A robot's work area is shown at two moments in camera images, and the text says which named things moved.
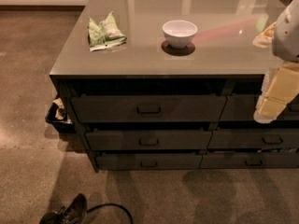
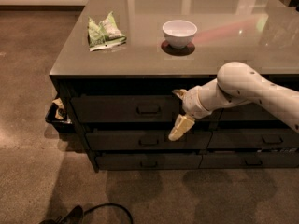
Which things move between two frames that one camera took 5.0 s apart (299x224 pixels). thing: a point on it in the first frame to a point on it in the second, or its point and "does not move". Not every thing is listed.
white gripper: [287, 36] to [191, 103]
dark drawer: [149, 108] does not move
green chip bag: [105, 35] does not move
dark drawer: [149, 139] does not move
